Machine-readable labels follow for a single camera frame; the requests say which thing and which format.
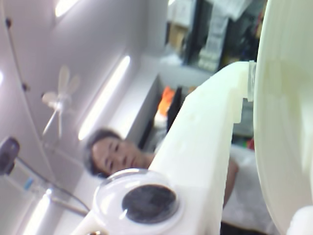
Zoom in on white ceiling fan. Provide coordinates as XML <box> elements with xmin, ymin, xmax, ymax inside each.
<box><xmin>41</xmin><ymin>65</ymin><xmax>81</xmax><ymax>138</ymax></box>

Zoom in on long ceiling light tube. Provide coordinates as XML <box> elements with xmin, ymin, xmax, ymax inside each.
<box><xmin>21</xmin><ymin>188</ymin><xmax>53</xmax><ymax>235</ymax></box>
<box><xmin>54</xmin><ymin>0</ymin><xmax>80</xmax><ymax>18</ymax></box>
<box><xmin>77</xmin><ymin>55</ymin><xmax>132</xmax><ymax>141</ymax></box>

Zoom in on white plate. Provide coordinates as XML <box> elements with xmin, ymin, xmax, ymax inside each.
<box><xmin>253</xmin><ymin>0</ymin><xmax>313</xmax><ymax>235</ymax></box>

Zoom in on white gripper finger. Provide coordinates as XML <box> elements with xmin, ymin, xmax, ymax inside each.
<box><xmin>149</xmin><ymin>61</ymin><xmax>257</xmax><ymax>235</ymax></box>
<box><xmin>290</xmin><ymin>205</ymin><xmax>313</xmax><ymax>235</ymax></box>

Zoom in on orange object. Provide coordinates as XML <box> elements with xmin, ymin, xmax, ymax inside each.
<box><xmin>156</xmin><ymin>85</ymin><xmax>177</xmax><ymax>117</ymax></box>

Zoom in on person in white shirt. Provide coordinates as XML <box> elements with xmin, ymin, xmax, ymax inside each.
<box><xmin>83</xmin><ymin>127</ymin><xmax>279</xmax><ymax>235</ymax></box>

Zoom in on shelf with boxed goods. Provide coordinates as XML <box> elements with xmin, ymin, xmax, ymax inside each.
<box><xmin>167</xmin><ymin>0</ymin><xmax>267</xmax><ymax>73</ymax></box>

